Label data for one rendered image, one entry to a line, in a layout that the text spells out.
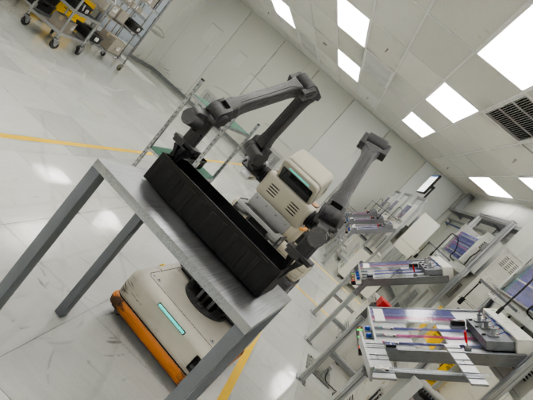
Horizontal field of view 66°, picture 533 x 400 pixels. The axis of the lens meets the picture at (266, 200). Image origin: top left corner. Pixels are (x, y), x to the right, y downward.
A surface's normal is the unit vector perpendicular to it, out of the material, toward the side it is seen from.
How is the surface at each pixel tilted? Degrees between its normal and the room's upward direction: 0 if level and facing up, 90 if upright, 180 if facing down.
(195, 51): 90
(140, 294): 90
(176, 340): 90
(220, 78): 90
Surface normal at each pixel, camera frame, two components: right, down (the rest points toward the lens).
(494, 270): -0.18, 0.06
